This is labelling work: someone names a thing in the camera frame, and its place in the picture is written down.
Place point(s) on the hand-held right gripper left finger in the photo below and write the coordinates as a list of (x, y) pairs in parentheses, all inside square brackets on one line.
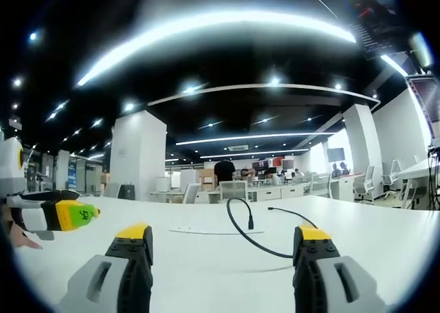
[(103, 285)]

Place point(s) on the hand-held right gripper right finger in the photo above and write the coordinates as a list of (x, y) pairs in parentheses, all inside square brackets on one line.
[(330, 285)]

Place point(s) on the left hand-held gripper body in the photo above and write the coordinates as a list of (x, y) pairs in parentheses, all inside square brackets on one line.
[(10, 165)]

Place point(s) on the white desk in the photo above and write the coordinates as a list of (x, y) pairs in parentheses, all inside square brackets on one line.
[(213, 268)]

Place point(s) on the person's left hand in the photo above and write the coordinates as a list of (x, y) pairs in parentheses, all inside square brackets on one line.
[(20, 239)]

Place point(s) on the dark office chair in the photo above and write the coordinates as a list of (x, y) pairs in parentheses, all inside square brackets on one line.
[(127, 191)]

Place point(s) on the white office chair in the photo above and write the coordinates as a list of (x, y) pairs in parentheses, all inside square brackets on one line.
[(391, 177), (190, 193), (365, 184)]

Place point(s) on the grey mesh office chair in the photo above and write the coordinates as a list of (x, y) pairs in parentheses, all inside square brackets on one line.
[(233, 189)]

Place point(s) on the stack of cardboard boxes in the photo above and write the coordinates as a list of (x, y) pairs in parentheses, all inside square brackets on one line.
[(206, 178)]

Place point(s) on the white side table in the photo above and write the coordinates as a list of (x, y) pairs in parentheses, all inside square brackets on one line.
[(417, 170)]

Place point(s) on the ceiling air vent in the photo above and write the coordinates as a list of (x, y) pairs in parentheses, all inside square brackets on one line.
[(238, 148)]

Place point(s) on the straight ceiling light strip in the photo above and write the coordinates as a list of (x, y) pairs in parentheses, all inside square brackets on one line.
[(254, 137)]

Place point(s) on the curved ceiling light strip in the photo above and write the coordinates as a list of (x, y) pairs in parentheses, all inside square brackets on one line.
[(206, 25)]

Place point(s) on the wall-mounted dark monitor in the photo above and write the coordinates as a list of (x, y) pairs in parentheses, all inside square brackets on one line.
[(335, 154)]

